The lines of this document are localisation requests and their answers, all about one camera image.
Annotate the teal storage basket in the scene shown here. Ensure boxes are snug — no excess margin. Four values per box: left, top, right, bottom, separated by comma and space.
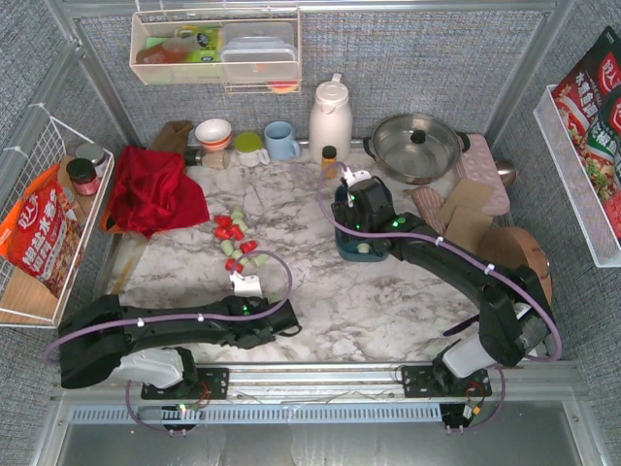
331, 185, 388, 262

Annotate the brown cardboard sheet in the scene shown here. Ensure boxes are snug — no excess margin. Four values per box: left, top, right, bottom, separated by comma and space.
438, 179, 495, 223
445, 207, 493, 248

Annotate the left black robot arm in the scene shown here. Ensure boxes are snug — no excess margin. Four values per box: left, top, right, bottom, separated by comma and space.
47, 294, 302, 389

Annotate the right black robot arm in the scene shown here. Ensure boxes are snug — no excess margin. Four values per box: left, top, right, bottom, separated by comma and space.
331, 171, 562, 383

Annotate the striped oven mitt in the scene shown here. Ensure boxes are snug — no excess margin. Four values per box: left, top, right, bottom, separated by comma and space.
404, 186, 447, 235

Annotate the orange spice bottle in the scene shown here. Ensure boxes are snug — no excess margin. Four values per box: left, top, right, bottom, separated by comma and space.
321, 146, 337, 170

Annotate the stainless steel pot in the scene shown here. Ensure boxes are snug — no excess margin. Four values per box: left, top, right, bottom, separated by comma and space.
362, 114, 471, 185

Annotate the white thermos jug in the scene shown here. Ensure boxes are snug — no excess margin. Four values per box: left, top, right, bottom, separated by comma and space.
309, 73, 353, 164

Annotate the blue mug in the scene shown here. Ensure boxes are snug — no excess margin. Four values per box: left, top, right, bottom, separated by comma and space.
264, 121, 301, 161

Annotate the pink egg tray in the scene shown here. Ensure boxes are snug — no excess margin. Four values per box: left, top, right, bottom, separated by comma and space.
456, 134, 510, 216

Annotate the green lidded cup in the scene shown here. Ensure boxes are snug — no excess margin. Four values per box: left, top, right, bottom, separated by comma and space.
234, 132, 270, 168

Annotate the round wooden board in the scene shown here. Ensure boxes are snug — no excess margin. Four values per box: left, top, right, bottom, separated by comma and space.
476, 226, 553, 303

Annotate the pepper grinder bottle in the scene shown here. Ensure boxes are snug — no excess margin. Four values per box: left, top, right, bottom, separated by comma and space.
183, 148, 230, 170

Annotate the white orange striped bowl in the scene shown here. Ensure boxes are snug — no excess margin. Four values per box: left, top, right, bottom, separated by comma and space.
195, 118, 232, 151

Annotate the red cloth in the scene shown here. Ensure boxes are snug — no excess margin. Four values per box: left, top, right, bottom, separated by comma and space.
100, 146, 210, 239

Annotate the clear plastic container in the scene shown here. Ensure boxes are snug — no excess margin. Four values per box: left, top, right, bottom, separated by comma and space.
219, 22, 298, 83

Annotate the brown paper bag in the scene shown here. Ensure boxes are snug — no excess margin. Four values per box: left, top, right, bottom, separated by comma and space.
149, 120, 194, 154

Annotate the dark lid jar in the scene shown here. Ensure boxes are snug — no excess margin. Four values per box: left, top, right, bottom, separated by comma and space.
66, 158, 100, 196

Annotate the red snack bag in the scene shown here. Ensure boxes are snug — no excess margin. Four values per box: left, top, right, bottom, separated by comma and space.
1, 164, 82, 298

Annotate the silver lid jar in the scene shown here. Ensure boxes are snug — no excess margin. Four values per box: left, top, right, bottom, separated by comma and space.
75, 143, 107, 178

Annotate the red seasoning packet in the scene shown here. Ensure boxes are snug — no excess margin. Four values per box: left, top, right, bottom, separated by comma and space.
552, 26, 620, 237

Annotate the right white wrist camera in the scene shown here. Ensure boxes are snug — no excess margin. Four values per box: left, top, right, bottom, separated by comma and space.
342, 166, 372, 187

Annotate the cream wall storage box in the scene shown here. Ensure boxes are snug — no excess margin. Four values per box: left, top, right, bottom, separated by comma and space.
129, 7, 302, 93

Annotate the white right wall basket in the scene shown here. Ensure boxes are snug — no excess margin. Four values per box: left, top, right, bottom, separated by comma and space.
533, 84, 620, 268

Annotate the white wire side basket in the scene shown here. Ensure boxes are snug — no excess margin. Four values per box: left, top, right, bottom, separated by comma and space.
1, 103, 115, 328

